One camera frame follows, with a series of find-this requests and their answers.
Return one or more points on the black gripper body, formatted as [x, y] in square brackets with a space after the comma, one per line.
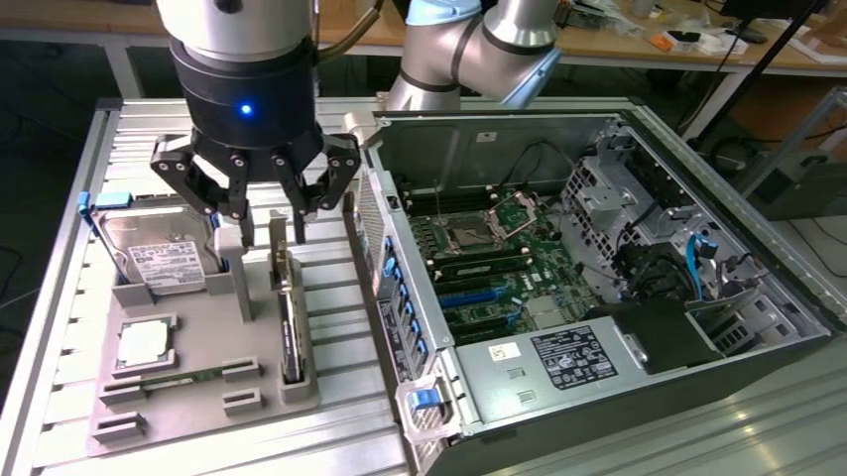
[245, 89]

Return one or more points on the silver power supply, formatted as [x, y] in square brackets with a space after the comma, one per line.
[503, 387]

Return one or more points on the silver CPU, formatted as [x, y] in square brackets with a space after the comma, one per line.
[145, 344]

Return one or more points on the black monitor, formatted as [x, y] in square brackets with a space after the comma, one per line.
[767, 7]

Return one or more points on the blue case latch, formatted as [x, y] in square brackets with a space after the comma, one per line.
[422, 400]

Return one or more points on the CPU socket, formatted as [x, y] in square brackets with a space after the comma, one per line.
[471, 232]

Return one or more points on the black plastic shroud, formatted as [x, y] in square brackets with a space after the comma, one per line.
[662, 337]

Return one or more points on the green motherboard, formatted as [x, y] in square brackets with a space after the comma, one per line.
[557, 258]

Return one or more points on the open black PC case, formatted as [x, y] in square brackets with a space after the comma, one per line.
[629, 406]

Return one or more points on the silver chipset heatsink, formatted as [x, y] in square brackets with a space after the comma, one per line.
[545, 312]

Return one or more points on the green RAM stick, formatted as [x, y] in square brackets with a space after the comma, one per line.
[179, 378]

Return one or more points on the dark equipment box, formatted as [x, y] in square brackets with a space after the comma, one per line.
[814, 188]

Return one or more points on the black stand pole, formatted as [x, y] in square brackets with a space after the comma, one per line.
[771, 60]

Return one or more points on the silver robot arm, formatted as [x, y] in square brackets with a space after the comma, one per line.
[231, 30]

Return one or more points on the graphics card with silver bracket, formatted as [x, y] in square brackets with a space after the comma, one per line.
[290, 322]

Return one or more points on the thin locking lever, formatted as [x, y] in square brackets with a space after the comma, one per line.
[439, 201]

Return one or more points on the silver socket cover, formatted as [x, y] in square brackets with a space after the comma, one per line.
[513, 195]

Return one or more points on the grey parts rack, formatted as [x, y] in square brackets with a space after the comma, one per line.
[199, 347]

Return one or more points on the hard disk with blue rails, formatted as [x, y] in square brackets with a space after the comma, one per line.
[159, 253]

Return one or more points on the blue expansion slot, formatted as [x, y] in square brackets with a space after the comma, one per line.
[470, 297]

